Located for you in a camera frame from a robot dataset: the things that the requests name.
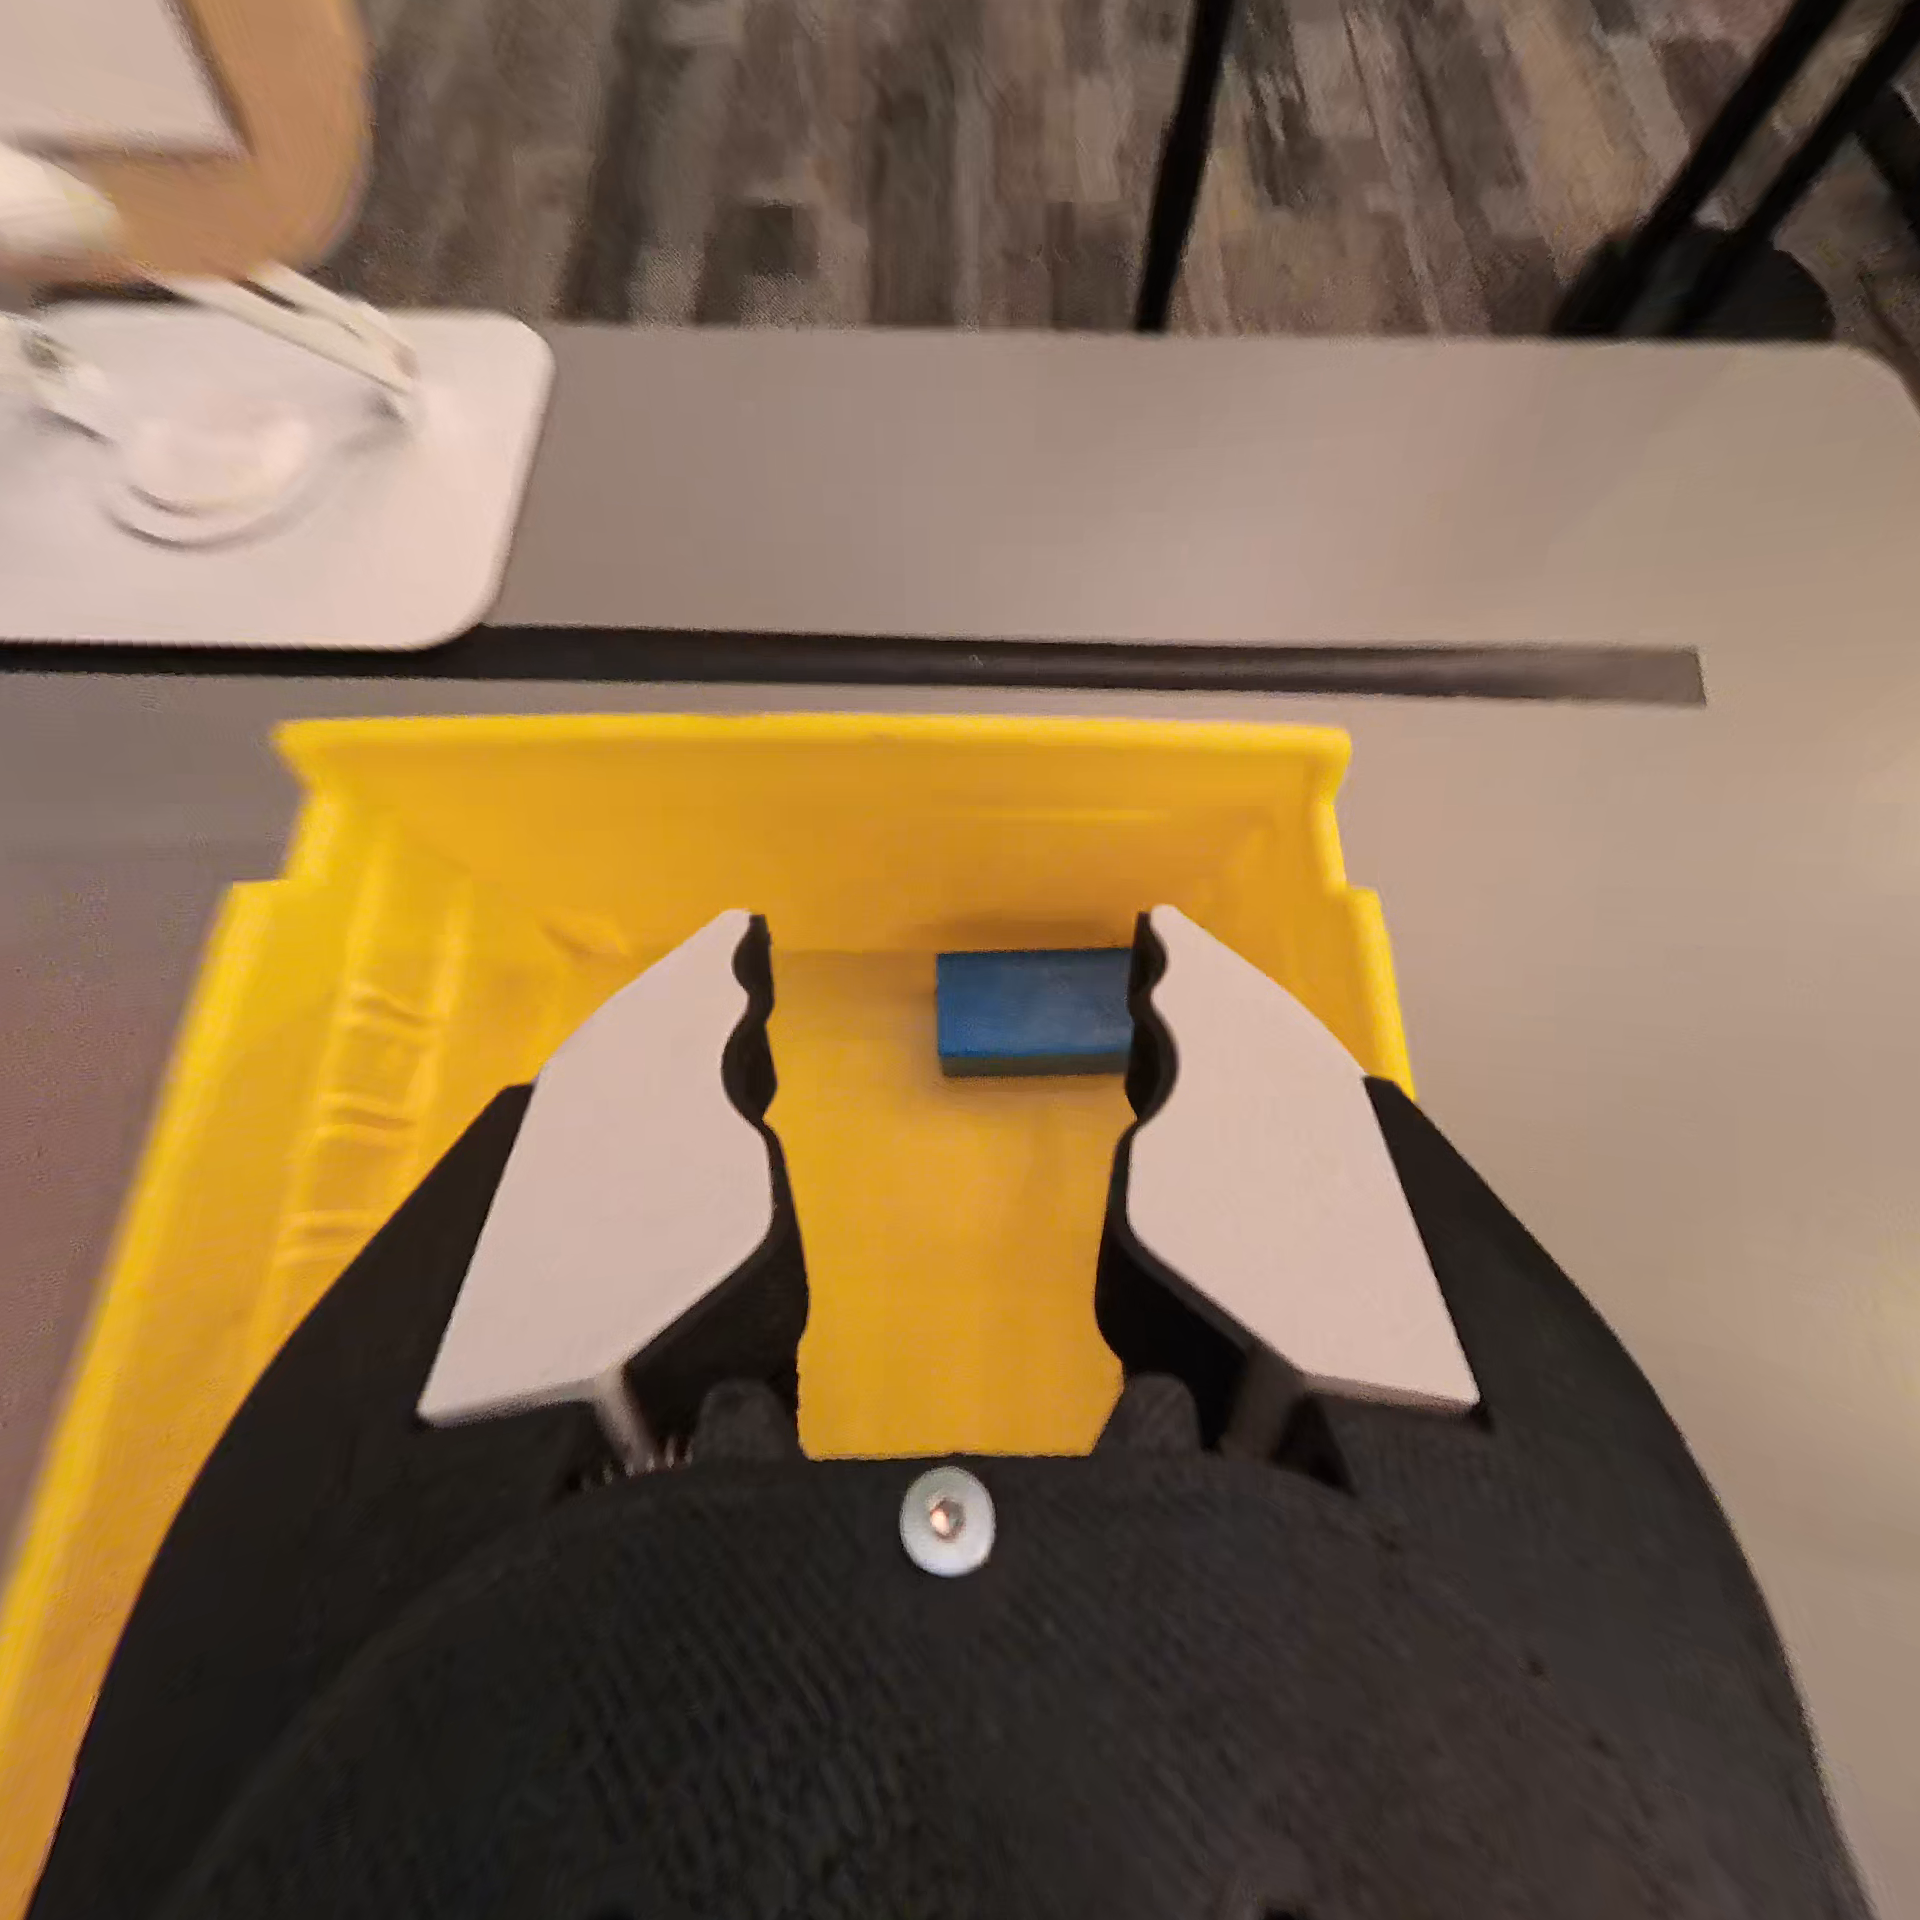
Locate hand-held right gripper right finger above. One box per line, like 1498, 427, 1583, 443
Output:
1095, 902, 1488, 1456

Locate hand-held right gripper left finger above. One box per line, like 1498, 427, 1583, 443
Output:
416, 908, 811, 1464

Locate dark blue wooden block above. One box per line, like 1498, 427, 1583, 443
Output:
931, 948, 1137, 1082

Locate yellow plastic bin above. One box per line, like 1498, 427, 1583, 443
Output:
0, 716, 1415, 1920

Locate black table strip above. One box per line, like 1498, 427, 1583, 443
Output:
0, 627, 1707, 707

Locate black metal pole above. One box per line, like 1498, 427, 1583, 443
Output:
1130, 0, 1247, 332

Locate black metal stand legs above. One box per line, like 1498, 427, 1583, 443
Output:
1552, 0, 1920, 339

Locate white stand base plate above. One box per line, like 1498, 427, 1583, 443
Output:
0, 262, 553, 654

